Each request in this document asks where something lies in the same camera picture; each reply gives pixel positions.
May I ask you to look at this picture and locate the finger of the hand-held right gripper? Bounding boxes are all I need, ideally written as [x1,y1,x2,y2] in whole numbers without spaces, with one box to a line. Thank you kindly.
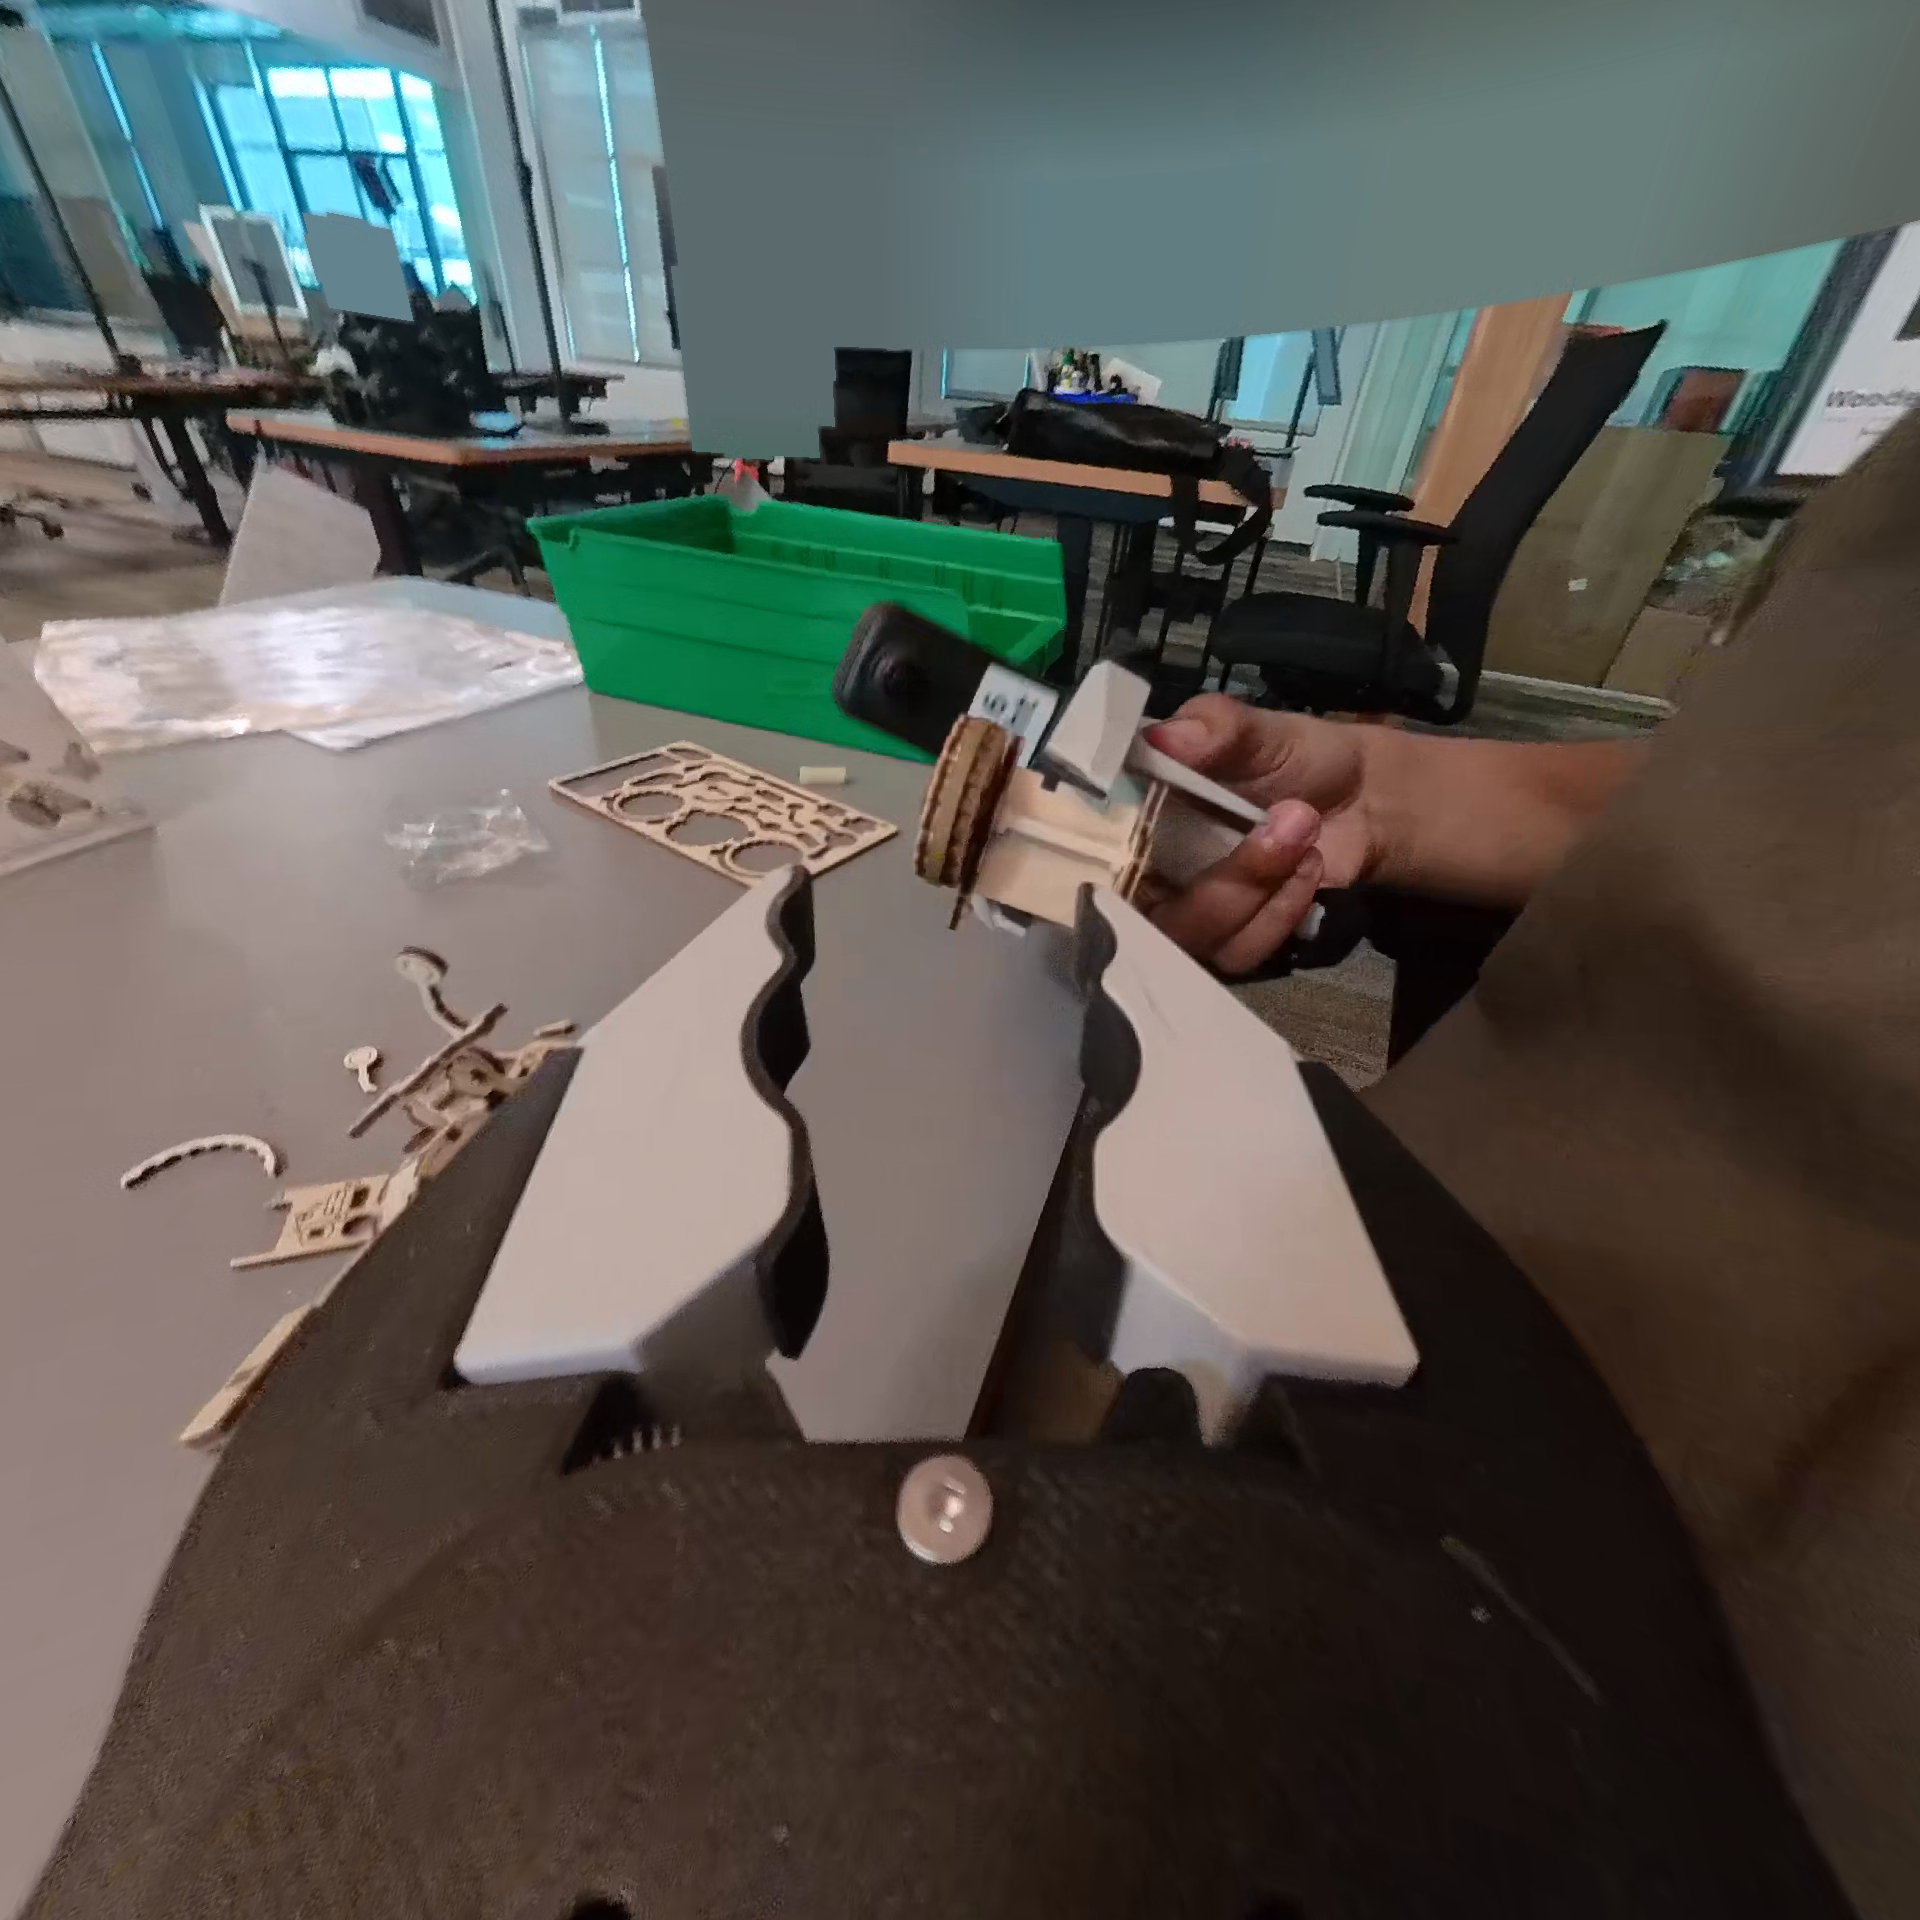
[976,778,1146,910]

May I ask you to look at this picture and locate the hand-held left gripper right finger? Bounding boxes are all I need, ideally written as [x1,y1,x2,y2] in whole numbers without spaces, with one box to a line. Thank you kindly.
[1055,885,1423,1444]

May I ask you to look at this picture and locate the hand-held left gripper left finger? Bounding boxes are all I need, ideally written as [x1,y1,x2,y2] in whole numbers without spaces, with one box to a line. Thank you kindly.
[455,867,831,1390]

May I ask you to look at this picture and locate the person's right forearm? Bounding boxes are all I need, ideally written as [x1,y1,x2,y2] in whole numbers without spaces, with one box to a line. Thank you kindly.
[1357,724,1653,913]

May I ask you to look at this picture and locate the white sign board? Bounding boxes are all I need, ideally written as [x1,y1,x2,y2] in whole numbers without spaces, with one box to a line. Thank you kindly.
[1769,223,1920,482]

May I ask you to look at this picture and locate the papers in clear plastic sleeve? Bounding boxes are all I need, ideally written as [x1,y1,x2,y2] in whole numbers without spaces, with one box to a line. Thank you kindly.
[36,596,587,754]

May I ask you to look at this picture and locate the green plastic bin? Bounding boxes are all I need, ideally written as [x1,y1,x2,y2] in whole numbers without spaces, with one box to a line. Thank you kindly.
[529,495,1069,761]

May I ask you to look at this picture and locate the grey desk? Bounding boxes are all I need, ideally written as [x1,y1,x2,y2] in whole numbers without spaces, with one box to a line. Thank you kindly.
[0,577,1108,1920]

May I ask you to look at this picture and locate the cardboard boxes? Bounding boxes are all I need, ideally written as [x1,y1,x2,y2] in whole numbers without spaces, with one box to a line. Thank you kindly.
[1519,425,1730,694]

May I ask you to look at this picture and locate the small clear plastic bag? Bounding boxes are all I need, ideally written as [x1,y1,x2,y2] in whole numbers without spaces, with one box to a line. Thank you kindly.
[381,791,551,887]

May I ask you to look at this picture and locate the black bag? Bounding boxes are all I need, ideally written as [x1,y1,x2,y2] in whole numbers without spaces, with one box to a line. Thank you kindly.
[997,383,1281,566]

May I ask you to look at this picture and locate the small wooden plate piece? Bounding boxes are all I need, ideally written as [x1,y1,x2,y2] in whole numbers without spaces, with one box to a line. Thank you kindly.
[451,1020,581,1115]

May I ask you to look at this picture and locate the flat wooden strip piece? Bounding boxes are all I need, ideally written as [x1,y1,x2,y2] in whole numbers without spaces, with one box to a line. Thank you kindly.
[178,1303,321,1452]

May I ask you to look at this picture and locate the person's right hand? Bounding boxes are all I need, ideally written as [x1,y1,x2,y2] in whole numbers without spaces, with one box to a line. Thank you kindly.
[1141,698,1385,975]

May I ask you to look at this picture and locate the wooden grid panel piece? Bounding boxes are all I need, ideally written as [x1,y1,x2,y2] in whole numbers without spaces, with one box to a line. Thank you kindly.
[228,1173,425,1274]

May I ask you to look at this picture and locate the curved wooden piece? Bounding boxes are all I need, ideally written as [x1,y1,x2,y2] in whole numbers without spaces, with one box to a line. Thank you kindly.
[120,1131,285,1194]

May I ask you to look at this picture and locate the person's brown clothing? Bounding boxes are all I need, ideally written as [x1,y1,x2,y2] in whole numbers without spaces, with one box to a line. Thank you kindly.
[1357,404,1920,1920]

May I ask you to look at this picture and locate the wooden-top background desk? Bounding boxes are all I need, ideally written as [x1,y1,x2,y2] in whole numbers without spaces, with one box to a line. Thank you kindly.
[885,439,1288,669]
[224,411,711,586]
[0,366,330,543]

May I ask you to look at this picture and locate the wooden motorcycle model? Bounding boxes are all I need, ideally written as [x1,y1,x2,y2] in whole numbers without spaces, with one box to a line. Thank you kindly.
[912,717,1175,935]

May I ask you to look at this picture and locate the wooden puzzle sheet round cutouts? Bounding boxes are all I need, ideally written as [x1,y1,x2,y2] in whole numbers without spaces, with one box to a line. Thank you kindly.
[549,741,901,889]

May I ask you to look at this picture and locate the black box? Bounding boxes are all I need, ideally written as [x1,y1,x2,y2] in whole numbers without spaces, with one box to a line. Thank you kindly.
[833,346,915,471]

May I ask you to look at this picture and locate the long wooden bar piece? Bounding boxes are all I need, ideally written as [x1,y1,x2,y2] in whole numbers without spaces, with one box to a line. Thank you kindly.
[345,1003,509,1138]

